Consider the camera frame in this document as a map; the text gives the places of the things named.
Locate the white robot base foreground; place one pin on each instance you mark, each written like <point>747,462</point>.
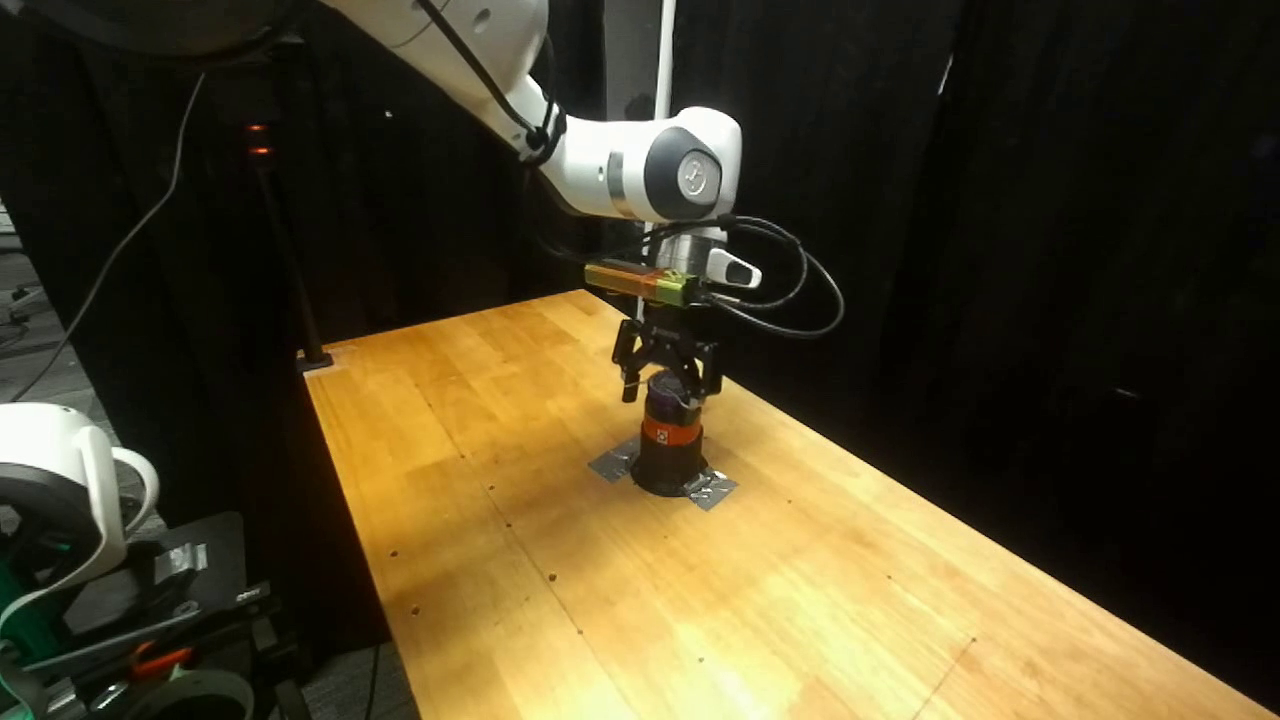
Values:
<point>104,610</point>

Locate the black bottle with orange band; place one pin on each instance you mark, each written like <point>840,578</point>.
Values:
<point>670,413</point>

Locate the grey metal base plate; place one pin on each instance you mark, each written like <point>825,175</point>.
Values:
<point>665,472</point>

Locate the black tripod stand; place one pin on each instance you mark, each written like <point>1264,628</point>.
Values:
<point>262,156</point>

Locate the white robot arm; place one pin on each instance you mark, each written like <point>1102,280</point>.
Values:
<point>673,175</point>

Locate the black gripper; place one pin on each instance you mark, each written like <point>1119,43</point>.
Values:
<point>643,346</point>

